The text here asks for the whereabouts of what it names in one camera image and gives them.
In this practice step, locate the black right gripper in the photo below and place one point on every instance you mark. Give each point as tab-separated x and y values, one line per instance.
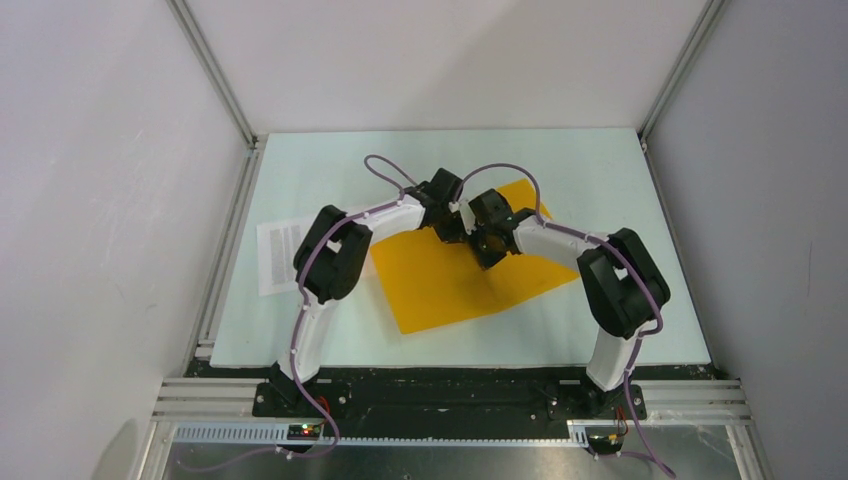
486	261

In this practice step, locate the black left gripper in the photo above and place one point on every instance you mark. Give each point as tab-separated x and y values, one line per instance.
452	235

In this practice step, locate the yellow plastic folder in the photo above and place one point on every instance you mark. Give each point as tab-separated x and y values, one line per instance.
429	283

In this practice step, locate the white printed paper sheets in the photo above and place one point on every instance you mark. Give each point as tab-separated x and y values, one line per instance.
277	244

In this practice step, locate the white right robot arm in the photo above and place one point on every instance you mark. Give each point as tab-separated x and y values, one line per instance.
624	288

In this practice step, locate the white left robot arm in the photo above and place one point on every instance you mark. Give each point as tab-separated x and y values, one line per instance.
330	260

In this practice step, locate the right controller board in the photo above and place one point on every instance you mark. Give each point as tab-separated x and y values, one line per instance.
605	445

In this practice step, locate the controller board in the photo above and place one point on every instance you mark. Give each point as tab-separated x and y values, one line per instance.
304	432
605	445

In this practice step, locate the left controller board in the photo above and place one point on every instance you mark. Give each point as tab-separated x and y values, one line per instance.
304	432

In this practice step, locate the aluminium frame rail left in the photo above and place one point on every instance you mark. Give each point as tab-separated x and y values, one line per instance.
203	51

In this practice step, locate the aluminium frame rail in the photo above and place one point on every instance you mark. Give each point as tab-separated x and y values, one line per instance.
697	39
203	51

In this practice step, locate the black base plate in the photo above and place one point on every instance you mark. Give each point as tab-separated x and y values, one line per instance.
411	390

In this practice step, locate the aluminium frame rail right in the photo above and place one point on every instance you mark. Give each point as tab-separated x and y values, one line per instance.
697	39

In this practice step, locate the front aluminium rail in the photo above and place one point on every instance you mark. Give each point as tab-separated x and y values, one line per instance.
238	411

